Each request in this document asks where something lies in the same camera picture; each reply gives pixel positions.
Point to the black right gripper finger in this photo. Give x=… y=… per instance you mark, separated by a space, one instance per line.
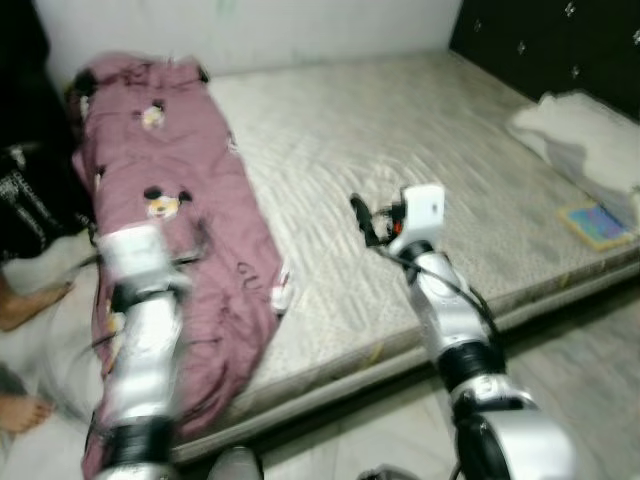
x=362 y=218

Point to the colourful children's book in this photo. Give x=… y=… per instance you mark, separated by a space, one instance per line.
x=597 y=226

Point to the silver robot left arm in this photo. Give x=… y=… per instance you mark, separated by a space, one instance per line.
x=145 y=370

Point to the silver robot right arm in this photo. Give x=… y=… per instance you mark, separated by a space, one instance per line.
x=450 y=320

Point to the purple cartoon print blanket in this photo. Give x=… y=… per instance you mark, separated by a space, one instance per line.
x=180 y=250

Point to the white quilted mattress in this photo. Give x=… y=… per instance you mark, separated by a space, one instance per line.
x=400 y=130

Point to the black bag with white print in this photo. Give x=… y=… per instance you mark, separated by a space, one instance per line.
x=35 y=205

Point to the white pillow green tree print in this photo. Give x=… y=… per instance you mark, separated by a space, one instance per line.
x=580 y=140

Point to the grey robot left foot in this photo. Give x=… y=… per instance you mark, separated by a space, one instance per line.
x=237 y=465

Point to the black tufted headboard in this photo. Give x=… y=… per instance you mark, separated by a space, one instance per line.
x=540 y=40

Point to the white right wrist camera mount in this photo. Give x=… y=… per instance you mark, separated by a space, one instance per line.
x=422 y=210

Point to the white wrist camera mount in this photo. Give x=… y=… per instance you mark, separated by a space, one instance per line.
x=135 y=255
x=422 y=210

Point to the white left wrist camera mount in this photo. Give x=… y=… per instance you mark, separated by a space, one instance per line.
x=135 y=255

